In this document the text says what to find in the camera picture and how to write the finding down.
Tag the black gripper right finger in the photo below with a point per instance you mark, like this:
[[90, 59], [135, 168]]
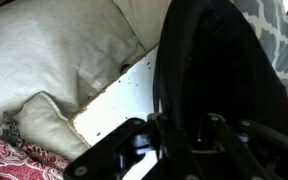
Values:
[[270, 138]]

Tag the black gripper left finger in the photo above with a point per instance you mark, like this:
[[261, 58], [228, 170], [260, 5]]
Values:
[[112, 157]]

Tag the black hat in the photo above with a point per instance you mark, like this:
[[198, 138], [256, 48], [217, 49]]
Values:
[[209, 60]]

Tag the small white wooden chair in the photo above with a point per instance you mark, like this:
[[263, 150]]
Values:
[[129, 96]]

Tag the red patterned cushion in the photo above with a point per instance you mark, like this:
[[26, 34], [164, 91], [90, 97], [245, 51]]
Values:
[[30, 162]]

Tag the beige sofa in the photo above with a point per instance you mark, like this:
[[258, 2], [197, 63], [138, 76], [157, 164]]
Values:
[[71, 49]]

